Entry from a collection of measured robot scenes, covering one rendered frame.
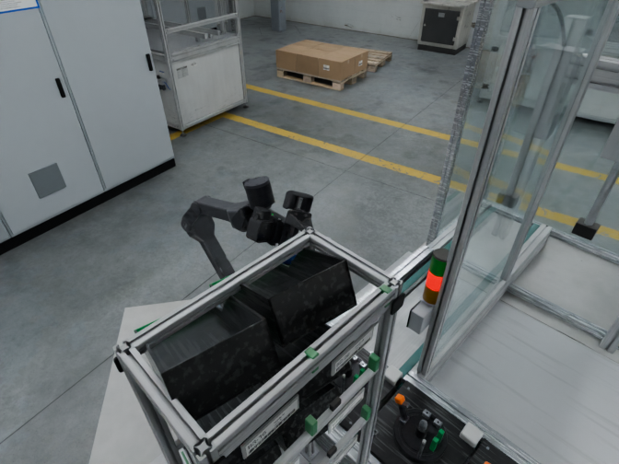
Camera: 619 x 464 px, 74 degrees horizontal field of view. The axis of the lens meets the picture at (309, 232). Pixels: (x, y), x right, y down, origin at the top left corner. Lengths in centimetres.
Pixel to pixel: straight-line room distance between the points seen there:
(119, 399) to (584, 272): 187
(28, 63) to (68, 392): 221
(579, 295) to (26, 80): 354
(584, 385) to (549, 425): 22
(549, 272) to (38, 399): 264
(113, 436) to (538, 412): 128
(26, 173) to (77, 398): 180
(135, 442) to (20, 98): 273
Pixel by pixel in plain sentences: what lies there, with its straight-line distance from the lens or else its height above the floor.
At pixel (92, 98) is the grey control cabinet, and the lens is 386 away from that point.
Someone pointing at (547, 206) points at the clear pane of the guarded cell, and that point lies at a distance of 223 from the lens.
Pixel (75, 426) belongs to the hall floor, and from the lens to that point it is 262.
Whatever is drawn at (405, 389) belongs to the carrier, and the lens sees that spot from 133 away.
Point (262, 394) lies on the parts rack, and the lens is 50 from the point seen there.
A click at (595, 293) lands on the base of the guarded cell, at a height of 86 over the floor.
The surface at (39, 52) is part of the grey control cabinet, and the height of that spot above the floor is 131.
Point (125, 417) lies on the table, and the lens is 149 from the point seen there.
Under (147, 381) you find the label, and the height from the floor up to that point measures 166.
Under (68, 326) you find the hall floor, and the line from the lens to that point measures 309.
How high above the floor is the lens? 208
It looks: 38 degrees down
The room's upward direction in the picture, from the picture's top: straight up
